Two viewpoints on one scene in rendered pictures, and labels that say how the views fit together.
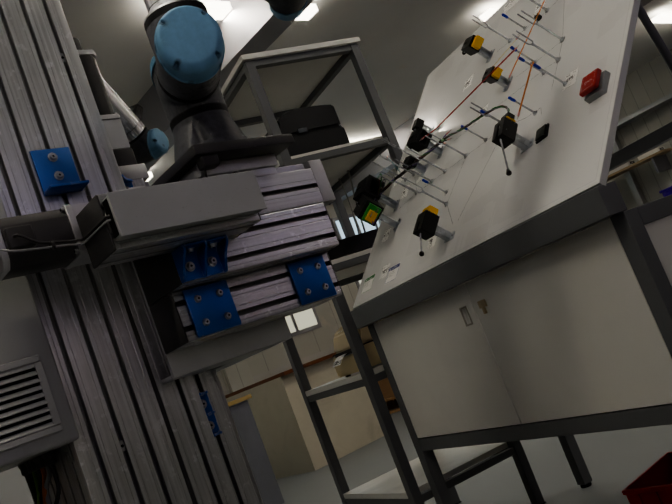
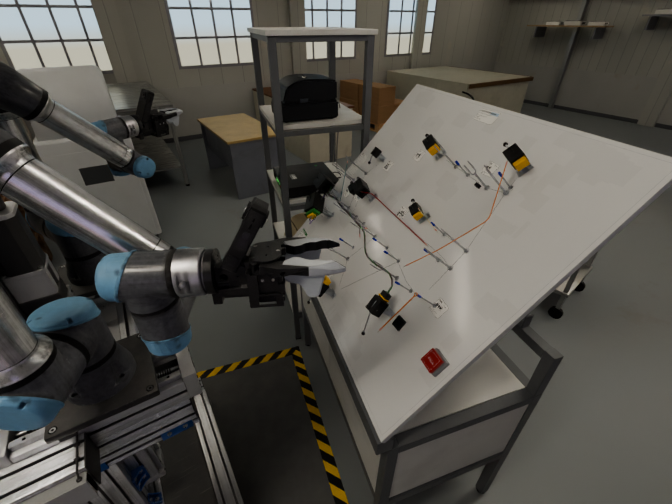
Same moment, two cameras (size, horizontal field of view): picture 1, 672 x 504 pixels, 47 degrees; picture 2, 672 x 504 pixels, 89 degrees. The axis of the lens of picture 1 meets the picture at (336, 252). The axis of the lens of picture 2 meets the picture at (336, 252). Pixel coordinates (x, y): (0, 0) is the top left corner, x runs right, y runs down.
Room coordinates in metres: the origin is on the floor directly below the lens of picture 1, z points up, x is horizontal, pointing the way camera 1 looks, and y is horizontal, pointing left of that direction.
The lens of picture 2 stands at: (1.01, -0.50, 1.88)
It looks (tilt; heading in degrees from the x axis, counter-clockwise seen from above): 34 degrees down; 10
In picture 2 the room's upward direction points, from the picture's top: straight up
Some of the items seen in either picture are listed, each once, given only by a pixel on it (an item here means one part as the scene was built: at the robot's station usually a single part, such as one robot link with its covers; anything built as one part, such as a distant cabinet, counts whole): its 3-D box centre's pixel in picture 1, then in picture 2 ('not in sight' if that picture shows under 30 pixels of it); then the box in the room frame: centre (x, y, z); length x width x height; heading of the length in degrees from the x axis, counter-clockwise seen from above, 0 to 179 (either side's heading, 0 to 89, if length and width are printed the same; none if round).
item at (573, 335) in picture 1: (562, 333); (351, 399); (1.83, -0.42, 0.60); 0.55 x 0.03 x 0.39; 28
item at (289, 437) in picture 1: (263, 427); (299, 120); (7.19, 1.21, 0.40); 2.34 x 0.77 x 0.80; 41
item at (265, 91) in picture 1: (358, 297); (313, 199); (2.98, -0.02, 0.92); 0.60 x 0.50 x 1.85; 28
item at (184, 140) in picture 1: (207, 140); (93, 363); (1.43, 0.15, 1.21); 0.15 x 0.15 x 0.10
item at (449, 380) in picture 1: (440, 367); (314, 309); (2.31, -0.16, 0.60); 0.55 x 0.02 x 0.39; 28
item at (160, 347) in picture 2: not in sight; (165, 314); (1.39, -0.13, 1.46); 0.11 x 0.08 x 0.11; 16
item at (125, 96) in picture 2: not in sight; (136, 128); (5.56, 3.18, 0.59); 2.17 x 0.82 x 1.17; 41
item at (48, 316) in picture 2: (187, 84); (70, 331); (1.42, 0.15, 1.33); 0.13 x 0.12 x 0.14; 16
